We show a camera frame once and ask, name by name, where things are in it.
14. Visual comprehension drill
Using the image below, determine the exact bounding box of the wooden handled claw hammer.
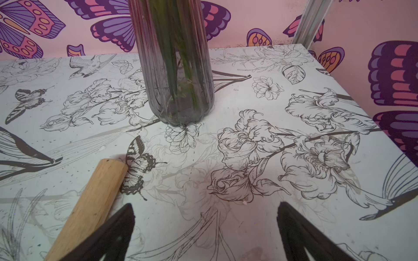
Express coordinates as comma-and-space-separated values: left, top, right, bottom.
45, 159, 128, 261

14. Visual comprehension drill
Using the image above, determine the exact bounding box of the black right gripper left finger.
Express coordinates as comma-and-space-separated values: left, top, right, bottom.
61, 203, 135, 261

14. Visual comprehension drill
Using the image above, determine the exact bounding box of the aluminium cage frame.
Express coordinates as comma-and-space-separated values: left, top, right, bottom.
292, 0, 332, 50

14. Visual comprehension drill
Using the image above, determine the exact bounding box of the ribbed purple glass vase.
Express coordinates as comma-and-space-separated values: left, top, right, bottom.
128, 1, 214, 126

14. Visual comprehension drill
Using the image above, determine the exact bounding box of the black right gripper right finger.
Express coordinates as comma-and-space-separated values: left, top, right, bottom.
276, 202, 353, 261

